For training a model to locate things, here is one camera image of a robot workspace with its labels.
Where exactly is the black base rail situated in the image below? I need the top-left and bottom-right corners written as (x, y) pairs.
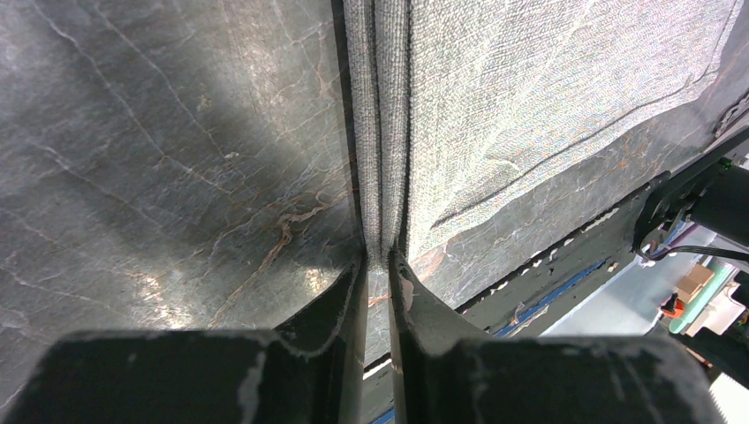
top-left (362, 125), bottom-right (749, 424)

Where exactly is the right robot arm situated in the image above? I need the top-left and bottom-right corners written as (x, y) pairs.
top-left (632, 126), bottom-right (748, 262)

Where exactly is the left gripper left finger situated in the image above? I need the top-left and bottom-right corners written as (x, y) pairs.
top-left (276, 257), bottom-right (368, 423)

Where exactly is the grey cloth napkin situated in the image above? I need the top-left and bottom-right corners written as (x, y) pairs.
top-left (343, 0), bottom-right (743, 262)

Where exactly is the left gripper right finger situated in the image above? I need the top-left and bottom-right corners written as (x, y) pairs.
top-left (388, 250), bottom-right (486, 423)

